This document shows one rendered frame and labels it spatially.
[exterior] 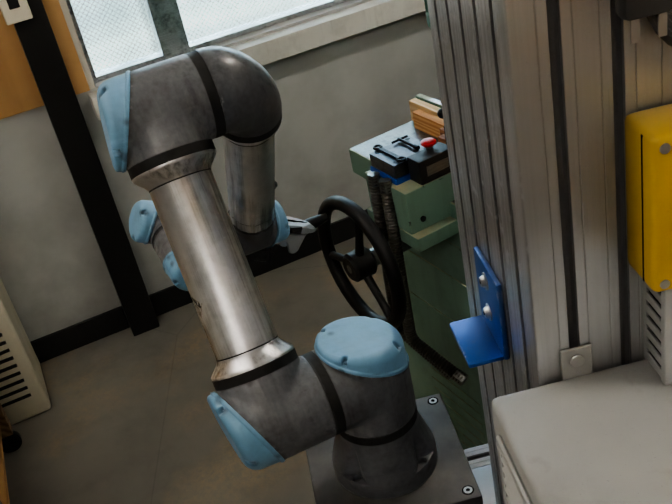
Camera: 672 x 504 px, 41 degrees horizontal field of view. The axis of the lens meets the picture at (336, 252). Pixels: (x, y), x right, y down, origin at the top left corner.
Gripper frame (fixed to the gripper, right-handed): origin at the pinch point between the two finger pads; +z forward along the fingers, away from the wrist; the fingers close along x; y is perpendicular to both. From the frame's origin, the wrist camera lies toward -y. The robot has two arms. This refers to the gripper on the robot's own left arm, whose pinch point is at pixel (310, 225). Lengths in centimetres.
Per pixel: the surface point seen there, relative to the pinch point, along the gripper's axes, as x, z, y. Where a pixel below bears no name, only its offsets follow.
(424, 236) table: 15.3, 15.4, -4.6
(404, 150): 5.4, 13.0, -18.3
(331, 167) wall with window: -128, 90, 17
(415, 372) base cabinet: -12, 49, 39
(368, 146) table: -20.6, 23.7, -13.0
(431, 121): -12.4, 32.3, -22.2
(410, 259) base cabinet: -4.9, 31.4, 7.3
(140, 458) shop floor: -72, 12, 97
